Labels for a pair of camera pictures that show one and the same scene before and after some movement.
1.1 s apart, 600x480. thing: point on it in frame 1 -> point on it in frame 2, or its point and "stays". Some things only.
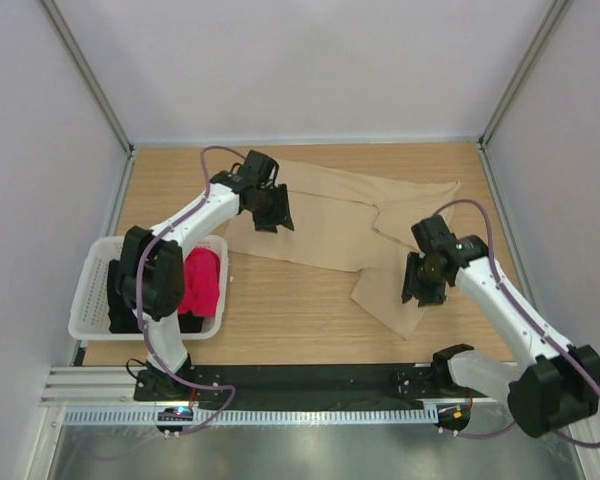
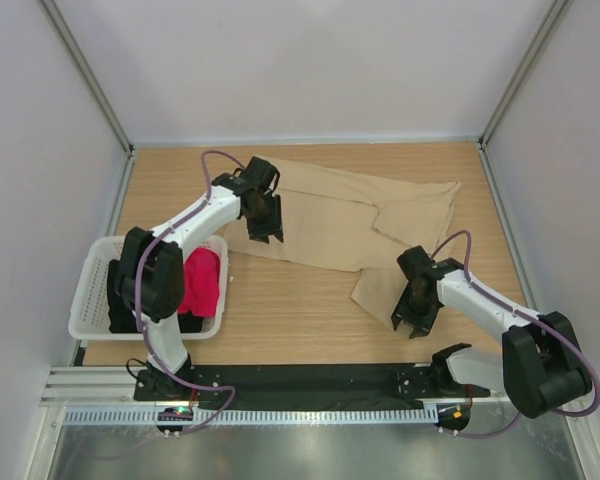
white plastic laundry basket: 90,320 stays
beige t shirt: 352,222 stays
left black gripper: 279,214 -> 273,226
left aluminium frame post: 72,44 stays
